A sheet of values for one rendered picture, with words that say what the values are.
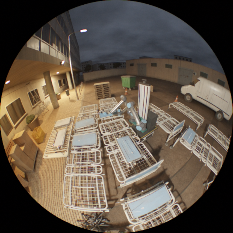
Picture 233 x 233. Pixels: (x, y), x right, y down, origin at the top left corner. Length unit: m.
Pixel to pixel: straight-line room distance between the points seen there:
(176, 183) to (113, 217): 1.66
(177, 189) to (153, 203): 1.04
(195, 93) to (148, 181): 7.17
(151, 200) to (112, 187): 0.98
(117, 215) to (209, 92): 8.20
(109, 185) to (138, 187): 0.69
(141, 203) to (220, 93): 7.70
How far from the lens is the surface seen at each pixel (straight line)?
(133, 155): 1.77
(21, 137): 3.64
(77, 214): 2.46
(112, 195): 2.13
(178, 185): 2.55
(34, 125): 5.97
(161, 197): 1.68
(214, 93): 7.72
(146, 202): 1.60
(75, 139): 2.38
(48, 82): 7.30
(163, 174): 2.40
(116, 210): 2.16
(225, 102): 7.89
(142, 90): 2.14
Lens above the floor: 2.12
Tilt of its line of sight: 33 degrees down
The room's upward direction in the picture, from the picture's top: 5 degrees counter-clockwise
